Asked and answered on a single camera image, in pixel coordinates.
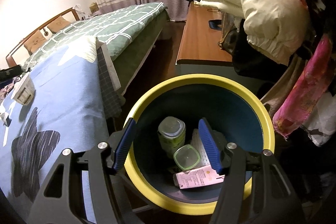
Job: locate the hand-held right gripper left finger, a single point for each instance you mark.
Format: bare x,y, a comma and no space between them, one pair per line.
124,145

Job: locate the yellow rimmed trash bin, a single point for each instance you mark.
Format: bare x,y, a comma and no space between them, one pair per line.
236,108

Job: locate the brown pillow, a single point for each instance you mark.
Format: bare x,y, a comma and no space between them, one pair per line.
34,41
59,24

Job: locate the small pale checked carton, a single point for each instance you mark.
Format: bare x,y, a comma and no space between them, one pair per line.
24,91

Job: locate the blue phone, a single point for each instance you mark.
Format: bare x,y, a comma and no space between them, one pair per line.
214,24

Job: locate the green jar with clear lid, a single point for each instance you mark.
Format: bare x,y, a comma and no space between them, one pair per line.
170,134

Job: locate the pale checked bed sheet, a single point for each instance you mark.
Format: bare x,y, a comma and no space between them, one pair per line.
109,92

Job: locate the brown patterned bag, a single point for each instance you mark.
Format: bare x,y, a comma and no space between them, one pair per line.
228,35

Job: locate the white crumpled paper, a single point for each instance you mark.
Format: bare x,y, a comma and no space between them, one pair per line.
5,115

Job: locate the pink packet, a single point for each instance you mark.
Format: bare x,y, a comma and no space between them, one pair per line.
195,178

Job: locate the white foam wrap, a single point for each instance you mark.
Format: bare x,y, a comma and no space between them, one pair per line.
199,145

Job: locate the white printed cloth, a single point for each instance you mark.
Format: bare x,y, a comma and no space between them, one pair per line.
320,127

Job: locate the dark green bed base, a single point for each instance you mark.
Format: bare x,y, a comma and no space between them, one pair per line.
141,48

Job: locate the beige cloth bag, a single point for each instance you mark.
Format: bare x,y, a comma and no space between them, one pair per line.
283,92

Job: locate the clear green rimmed container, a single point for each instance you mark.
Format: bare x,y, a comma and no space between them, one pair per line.
187,158

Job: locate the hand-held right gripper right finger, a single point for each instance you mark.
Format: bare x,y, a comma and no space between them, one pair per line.
210,145

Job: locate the bed with green quilt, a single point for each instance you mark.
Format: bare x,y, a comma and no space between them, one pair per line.
105,24

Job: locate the black bag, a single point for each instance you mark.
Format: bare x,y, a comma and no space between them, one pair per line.
252,58

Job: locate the pink floral scarf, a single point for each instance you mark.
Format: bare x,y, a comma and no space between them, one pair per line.
307,87

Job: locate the cardboard box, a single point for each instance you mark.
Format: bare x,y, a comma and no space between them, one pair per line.
94,8

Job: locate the wooden headboard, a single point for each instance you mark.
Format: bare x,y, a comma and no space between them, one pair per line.
26,37

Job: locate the wooden desk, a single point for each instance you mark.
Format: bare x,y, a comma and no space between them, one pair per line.
199,43

